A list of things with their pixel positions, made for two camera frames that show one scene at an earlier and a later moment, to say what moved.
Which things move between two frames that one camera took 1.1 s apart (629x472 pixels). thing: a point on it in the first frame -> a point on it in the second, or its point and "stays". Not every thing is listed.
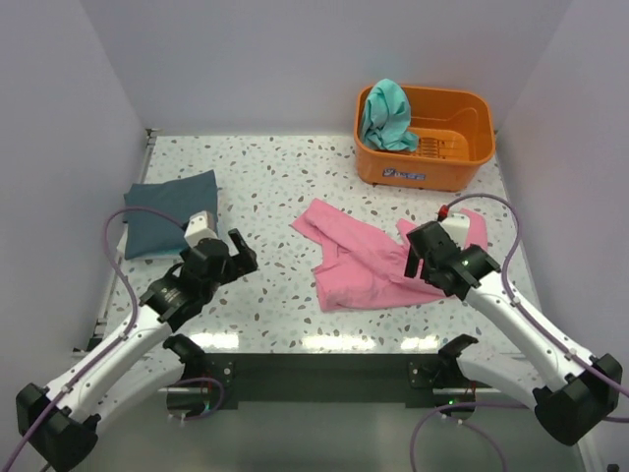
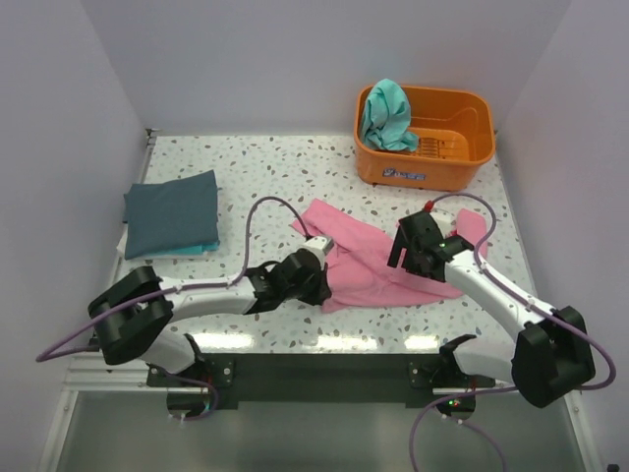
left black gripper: (242, 263) -> (322, 289)
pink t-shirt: (360, 265) stays
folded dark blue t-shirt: (151, 234) stays
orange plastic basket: (454, 129) stays
